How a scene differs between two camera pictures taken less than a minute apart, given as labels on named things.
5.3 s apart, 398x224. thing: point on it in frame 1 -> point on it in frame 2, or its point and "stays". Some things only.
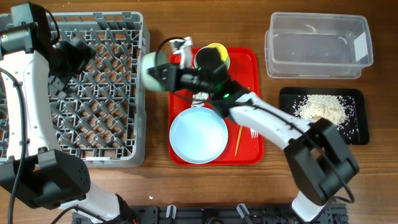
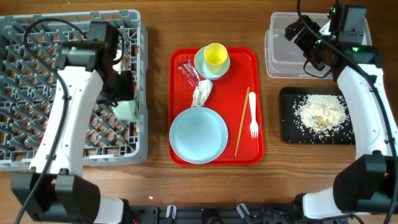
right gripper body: x=189 y=80 -> x=314 y=47
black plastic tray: x=347 y=107 stays
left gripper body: x=71 y=61 -> x=120 y=88
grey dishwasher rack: x=105 y=118 stays
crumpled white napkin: x=198 y=99 stays
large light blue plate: x=198 y=135 stays
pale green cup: x=151 y=60 -> x=126 y=110
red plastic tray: x=245 y=144 stays
